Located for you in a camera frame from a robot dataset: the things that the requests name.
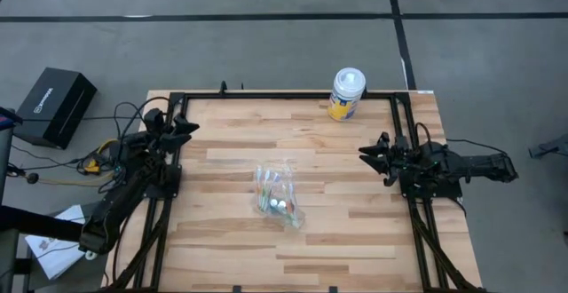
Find clear acrylic organizer box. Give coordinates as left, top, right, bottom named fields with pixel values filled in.
left=253, top=161, right=308, bottom=231

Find yellow cable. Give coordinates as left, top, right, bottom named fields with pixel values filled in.
left=37, top=138, right=120, bottom=186

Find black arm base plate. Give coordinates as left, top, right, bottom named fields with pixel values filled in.
left=117, top=163, right=183, bottom=200
left=397, top=162, right=463, bottom=200

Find grey metal cart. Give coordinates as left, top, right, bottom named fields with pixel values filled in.
left=0, top=105, right=24, bottom=293

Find black cardboard box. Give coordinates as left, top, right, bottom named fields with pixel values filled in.
left=12, top=67, right=99, bottom=150

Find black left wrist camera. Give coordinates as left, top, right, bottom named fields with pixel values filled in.
left=143, top=107, right=166, bottom=135

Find black crossbar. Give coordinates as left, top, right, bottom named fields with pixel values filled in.
left=0, top=205, right=86, bottom=243

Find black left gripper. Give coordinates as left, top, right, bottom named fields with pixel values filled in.
left=141, top=114, right=201, bottom=154

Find yellow disinfectant wipes canister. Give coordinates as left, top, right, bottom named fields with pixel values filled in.
left=327, top=67, right=367, bottom=123

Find black stand foot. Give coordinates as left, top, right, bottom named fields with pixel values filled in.
left=527, top=132, right=568, bottom=159

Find orange toothbrush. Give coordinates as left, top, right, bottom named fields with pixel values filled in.
left=255, top=172, right=266, bottom=210
left=283, top=181, right=296, bottom=217

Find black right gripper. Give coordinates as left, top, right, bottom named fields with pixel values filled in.
left=358, top=131, right=430, bottom=187

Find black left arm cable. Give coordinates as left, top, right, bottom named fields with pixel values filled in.
left=113, top=96, right=172, bottom=162

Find black aluminium table frame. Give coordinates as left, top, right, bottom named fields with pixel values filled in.
left=102, top=80, right=485, bottom=293

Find white paper sheets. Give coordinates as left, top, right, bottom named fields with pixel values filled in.
left=24, top=204, right=97, bottom=281

